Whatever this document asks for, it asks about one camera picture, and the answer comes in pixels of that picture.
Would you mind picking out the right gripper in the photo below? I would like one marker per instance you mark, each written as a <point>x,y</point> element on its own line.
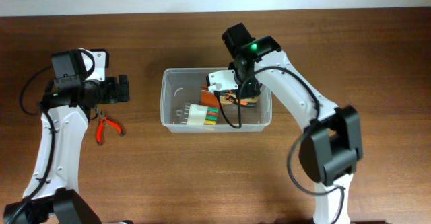
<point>252,90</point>

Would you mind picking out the orange scraper wooden handle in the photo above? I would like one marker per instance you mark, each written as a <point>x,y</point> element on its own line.
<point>208,98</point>

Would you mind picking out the clear plastic container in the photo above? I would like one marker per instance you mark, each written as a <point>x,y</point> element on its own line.
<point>181,86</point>

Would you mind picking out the screwdriver set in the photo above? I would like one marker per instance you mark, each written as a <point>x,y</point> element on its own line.
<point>195,114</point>

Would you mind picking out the small red diagonal cutters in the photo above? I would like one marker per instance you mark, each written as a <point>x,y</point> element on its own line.
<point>103,120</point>

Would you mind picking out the orange black long-nose pliers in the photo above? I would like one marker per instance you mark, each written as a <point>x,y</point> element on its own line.
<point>230,98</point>

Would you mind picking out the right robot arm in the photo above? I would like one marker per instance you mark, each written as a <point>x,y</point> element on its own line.
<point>323,159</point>

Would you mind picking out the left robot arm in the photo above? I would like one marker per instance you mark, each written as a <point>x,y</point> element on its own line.
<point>69,103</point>

